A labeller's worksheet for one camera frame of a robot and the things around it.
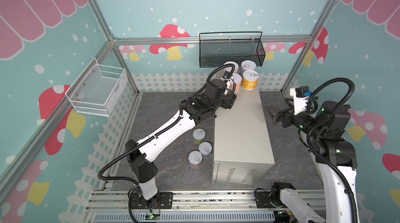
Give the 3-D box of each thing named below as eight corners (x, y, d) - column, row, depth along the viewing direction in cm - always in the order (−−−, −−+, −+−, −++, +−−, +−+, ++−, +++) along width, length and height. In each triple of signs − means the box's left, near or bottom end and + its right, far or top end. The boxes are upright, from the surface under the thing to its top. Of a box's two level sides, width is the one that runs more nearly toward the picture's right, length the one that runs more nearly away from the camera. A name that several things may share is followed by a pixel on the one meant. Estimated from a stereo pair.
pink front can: (188, 168, 86) (187, 164, 81) (189, 154, 91) (188, 150, 86) (202, 168, 86) (202, 164, 81) (202, 154, 91) (202, 150, 86)
